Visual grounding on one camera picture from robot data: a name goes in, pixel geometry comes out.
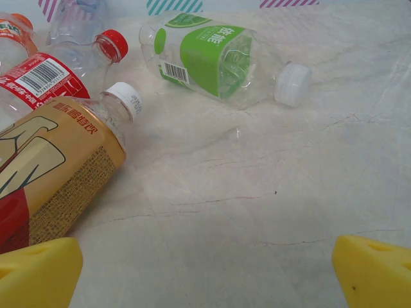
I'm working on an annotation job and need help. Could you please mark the clear bottle purple-blue cap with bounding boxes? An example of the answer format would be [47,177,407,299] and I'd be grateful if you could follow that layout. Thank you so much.
[44,0,109,46]

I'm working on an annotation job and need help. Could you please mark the gold label bottle white cap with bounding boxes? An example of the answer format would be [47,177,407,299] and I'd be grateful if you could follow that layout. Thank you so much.
[0,81,143,254]

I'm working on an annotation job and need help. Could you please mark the orange label bottle orange cap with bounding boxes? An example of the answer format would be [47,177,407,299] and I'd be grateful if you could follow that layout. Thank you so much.
[0,12,39,74]

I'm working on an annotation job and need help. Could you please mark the green label bottle white cap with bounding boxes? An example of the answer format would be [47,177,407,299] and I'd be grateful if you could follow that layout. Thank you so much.
[138,10,313,110]

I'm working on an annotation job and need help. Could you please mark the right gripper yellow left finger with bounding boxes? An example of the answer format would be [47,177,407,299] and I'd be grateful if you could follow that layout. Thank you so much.
[0,237,83,308]

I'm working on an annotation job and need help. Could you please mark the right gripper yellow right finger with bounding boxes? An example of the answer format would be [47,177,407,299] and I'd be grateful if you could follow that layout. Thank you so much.
[331,235,411,308]

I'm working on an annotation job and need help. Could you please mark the red label cola bottle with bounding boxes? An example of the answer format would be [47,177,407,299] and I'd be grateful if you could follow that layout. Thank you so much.
[0,29,129,129]

